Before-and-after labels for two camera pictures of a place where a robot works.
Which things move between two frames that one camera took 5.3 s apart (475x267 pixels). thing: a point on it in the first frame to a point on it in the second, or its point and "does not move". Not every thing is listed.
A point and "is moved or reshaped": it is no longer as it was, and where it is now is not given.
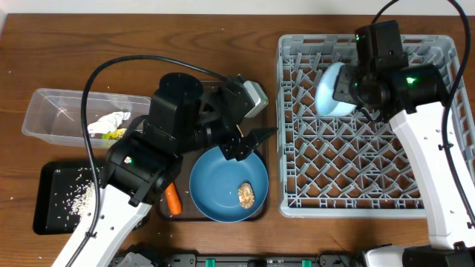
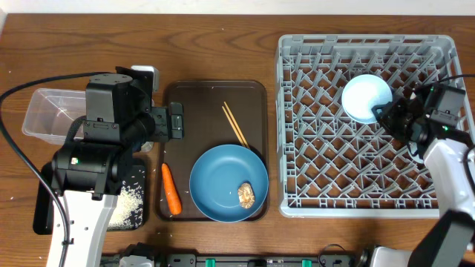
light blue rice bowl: (326, 104) is moved or reshaped
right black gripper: (345, 76) to (386, 113)
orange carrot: (174, 199) does not move
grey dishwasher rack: (348, 165) does not move
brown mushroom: (246, 196) does not move
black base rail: (295, 259) does not move
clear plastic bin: (56, 114) does not move
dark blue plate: (214, 182) does not move
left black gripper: (234, 136) to (175, 121)
